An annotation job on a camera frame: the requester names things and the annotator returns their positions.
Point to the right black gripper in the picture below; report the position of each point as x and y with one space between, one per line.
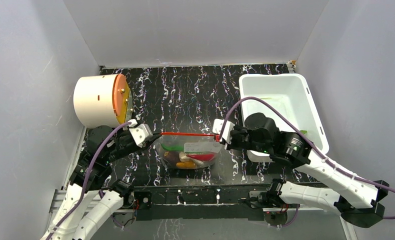
234 138

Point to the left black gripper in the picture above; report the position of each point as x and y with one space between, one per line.
154 136

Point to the dark red apple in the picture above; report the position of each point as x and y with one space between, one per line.
171 157

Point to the clear zip top bag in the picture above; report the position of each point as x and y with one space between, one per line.
193 143

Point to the garlic bulb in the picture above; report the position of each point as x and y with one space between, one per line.
184 158

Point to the red chili pepper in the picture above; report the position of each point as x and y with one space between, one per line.
202 157

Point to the orange fruit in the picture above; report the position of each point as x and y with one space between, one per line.
186 165

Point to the green chili pepper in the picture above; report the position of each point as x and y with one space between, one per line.
172 148

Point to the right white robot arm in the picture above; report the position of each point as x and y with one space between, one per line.
356 202

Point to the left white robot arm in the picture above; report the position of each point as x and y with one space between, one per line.
86 205

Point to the white cylinder orange lid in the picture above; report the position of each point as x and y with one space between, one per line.
102 100

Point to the white plastic bin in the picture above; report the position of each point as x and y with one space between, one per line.
290 95

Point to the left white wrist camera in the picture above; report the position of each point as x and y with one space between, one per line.
140 132

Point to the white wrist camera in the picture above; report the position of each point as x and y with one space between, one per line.
140 132
222 131

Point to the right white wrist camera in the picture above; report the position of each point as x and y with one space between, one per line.
222 131

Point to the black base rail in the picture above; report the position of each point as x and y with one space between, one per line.
197 202

